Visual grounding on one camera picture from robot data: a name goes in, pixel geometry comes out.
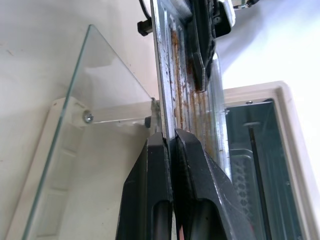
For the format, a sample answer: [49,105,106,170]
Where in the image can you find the glass toaster oven door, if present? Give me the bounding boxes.
[0,24,161,240]

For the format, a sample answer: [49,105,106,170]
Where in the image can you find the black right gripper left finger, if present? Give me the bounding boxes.
[116,131,174,240]

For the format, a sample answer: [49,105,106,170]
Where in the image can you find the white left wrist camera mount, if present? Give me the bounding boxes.
[223,0,237,27]

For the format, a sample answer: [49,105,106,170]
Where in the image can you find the cream toaster oven body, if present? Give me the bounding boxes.
[222,80,320,240]

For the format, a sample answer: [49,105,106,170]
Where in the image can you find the silver metal baking tray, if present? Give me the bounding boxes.
[149,0,232,182]

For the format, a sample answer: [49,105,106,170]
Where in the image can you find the silver door hinge screw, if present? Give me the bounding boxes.
[83,111,95,124]

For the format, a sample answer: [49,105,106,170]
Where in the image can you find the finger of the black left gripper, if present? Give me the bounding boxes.
[137,20,154,37]
[191,0,219,92]

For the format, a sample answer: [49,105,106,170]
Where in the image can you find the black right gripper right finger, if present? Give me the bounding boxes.
[171,128,254,240]

